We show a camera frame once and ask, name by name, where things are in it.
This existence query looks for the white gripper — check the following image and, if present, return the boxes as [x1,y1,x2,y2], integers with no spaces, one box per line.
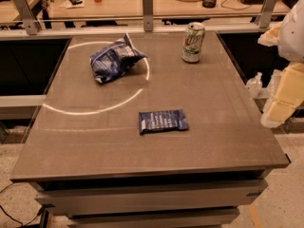
[257,0,304,128]

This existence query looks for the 7up soda can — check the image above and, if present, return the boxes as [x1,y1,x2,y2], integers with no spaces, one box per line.
[182,22,205,63]

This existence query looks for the clear sanitizer bottle left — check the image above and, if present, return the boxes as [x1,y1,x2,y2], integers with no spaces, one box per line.
[246,72,262,98]

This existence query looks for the black mesh pen cup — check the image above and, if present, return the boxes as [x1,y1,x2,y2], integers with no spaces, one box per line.
[202,0,217,9]

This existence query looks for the flat blue snack packet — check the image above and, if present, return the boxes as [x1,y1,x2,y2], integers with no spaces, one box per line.
[139,109,189,135]

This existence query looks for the grey table drawer base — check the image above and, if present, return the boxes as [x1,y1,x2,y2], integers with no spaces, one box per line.
[36,172,268,228]

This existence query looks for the crumpled blue chip bag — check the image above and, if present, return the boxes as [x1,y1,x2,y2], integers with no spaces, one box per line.
[90,33,146,84]

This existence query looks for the background wooden desk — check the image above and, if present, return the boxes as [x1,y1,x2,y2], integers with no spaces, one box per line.
[48,0,262,20]

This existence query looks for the right metal rail bracket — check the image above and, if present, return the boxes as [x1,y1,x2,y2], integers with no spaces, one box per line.
[256,0,278,29]

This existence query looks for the metal rail bracket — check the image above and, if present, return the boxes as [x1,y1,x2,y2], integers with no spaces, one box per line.
[12,0,41,35]
[142,0,153,32]
[256,0,278,29]

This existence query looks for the middle metal rail bracket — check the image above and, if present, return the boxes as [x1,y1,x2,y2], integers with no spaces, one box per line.
[142,0,153,32]

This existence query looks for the left metal rail bracket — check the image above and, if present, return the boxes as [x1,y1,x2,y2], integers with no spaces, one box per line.
[12,0,41,35]

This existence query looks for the black floor cable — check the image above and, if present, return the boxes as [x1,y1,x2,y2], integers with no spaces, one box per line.
[0,182,46,228]

